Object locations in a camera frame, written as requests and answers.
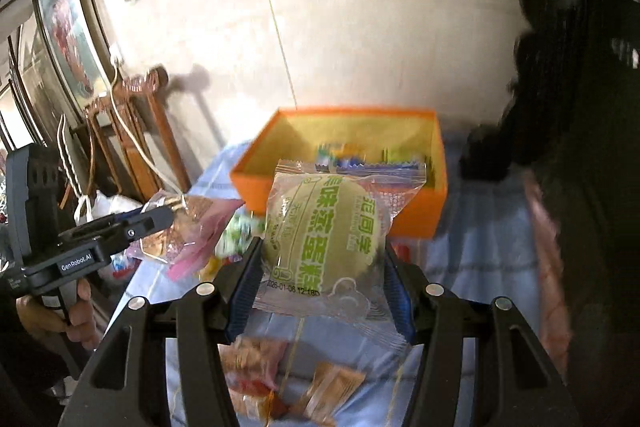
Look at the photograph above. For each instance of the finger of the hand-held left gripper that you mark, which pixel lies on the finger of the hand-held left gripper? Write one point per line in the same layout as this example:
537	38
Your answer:
131	233
107	220

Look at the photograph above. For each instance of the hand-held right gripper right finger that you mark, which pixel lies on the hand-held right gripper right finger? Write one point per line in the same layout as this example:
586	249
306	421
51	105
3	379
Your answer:
400	302

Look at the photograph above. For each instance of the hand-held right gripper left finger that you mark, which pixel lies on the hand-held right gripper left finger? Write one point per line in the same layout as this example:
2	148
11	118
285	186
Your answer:
245	302

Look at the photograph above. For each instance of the clear brown snack packet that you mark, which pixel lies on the clear brown snack packet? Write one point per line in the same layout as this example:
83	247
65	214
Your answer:
200	227

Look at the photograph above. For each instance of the orange cardboard box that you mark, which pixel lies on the orange cardboard box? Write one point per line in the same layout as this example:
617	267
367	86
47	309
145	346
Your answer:
425	217

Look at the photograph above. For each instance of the green round cake packet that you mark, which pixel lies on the green round cake packet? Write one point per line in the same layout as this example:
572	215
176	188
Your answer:
325	232

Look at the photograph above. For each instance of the pile of snack packets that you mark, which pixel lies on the pile of snack packets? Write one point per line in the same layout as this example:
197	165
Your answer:
330	392

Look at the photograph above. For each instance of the person's left hand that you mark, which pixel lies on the person's left hand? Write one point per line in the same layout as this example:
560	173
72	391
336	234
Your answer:
80	317

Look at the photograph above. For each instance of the white plastic bag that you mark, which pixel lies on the white plastic bag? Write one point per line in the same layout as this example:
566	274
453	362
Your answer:
107	205

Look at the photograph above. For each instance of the white slatted object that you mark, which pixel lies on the white slatted object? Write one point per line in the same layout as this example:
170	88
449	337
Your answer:
67	157

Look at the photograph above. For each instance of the blue checked tablecloth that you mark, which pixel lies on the blue checked tablecloth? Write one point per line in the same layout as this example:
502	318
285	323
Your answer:
475	257

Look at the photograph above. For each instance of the carved wooden chair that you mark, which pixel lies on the carved wooden chair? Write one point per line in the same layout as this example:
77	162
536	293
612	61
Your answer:
165	142

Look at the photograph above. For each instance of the pink cloth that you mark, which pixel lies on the pink cloth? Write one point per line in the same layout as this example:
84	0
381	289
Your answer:
547	267

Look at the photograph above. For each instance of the framed red poster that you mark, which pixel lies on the framed red poster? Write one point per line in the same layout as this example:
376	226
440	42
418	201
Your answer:
70	32

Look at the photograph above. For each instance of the dark carved wooden furniture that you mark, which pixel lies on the dark carved wooden furniture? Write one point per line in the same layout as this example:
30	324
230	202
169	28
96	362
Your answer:
590	157

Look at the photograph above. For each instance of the white wall socket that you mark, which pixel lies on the white wall socket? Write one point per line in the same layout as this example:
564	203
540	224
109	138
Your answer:
116	55

